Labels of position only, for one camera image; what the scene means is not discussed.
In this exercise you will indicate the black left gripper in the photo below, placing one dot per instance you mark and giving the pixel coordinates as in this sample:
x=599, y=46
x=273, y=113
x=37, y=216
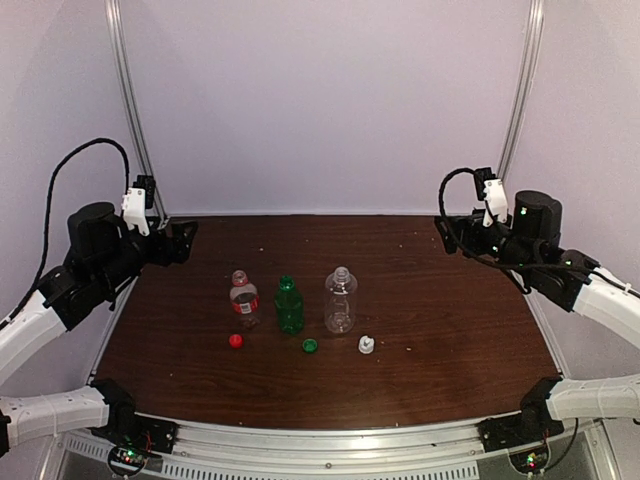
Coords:
x=179, y=248

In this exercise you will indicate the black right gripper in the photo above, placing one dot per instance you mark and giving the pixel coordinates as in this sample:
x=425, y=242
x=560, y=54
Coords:
x=458, y=223

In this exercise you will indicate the clear bottle red label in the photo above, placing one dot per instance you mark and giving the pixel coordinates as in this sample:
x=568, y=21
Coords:
x=244, y=298

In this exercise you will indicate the red bottle cap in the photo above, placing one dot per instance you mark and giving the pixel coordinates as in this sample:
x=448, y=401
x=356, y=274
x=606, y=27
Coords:
x=236, y=341

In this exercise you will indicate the green plastic bottle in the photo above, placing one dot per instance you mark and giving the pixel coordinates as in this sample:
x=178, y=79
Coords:
x=289, y=305

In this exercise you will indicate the clear bottle white cap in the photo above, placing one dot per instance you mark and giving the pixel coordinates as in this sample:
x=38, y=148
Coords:
x=340, y=305

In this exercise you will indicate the green bottle cap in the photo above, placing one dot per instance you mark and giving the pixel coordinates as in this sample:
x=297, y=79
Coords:
x=310, y=345

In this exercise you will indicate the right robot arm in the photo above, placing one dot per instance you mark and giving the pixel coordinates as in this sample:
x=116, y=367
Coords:
x=526, y=242

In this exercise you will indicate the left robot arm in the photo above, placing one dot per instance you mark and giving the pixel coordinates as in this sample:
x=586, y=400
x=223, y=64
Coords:
x=104, y=257

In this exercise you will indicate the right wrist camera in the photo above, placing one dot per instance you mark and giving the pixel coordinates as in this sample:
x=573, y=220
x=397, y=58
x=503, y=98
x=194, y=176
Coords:
x=490, y=191

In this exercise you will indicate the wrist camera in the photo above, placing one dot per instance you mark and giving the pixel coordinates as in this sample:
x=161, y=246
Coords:
x=490, y=191
x=138, y=198

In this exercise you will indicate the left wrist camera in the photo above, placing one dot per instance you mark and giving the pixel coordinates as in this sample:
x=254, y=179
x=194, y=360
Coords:
x=138, y=198

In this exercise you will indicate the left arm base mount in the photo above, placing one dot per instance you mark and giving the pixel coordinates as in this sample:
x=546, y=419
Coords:
x=126, y=427

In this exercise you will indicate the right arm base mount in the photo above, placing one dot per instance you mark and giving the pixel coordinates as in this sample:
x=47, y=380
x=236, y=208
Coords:
x=531, y=424

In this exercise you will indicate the right aluminium frame post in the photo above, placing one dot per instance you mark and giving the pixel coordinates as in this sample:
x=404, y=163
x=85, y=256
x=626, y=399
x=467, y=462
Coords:
x=532, y=43

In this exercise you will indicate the aluminium frame post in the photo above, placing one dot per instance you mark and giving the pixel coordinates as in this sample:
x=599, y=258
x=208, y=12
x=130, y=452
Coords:
x=532, y=43
x=115, y=26

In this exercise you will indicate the left aluminium frame post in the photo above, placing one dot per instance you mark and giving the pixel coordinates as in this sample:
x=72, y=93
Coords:
x=115, y=26

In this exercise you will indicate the aluminium front rail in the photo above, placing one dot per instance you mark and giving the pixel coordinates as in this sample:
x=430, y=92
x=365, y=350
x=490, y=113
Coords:
x=443, y=451

